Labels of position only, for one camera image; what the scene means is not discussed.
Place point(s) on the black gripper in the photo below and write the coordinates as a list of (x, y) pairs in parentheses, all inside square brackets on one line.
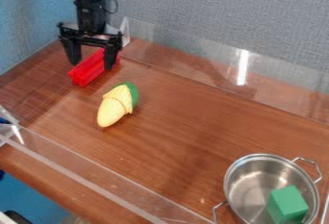
[(73, 37)]

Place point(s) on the red rectangular block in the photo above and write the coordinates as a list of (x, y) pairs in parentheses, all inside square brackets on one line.
[(89, 69)]

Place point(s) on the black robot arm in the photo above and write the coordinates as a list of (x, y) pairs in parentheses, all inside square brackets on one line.
[(92, 31)]

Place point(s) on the yellow toy corn cob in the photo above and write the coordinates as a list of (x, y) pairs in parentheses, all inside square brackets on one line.
[(120, 102)]

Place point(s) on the clear acrylic back barrier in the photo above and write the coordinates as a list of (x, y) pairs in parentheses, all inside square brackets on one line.
[(277, 83)]

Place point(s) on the clear acrylic barrier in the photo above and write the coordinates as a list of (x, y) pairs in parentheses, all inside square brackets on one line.
[(138, 199), (277, 83)]

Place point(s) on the clear acrylic front barrier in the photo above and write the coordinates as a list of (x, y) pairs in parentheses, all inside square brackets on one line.
[(138, 199)]

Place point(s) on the silver metal pot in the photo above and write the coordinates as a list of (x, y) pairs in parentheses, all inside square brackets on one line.
[(259, 173)]

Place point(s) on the green cube block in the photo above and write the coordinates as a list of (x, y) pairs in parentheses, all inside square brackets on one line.
[(287, 205)]

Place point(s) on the clear acrylic corner bracket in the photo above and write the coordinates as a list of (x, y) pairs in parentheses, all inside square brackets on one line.
[(125, 30)]

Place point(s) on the clear acrylic left bracket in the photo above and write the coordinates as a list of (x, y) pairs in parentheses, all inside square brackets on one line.
[(10, 129)]

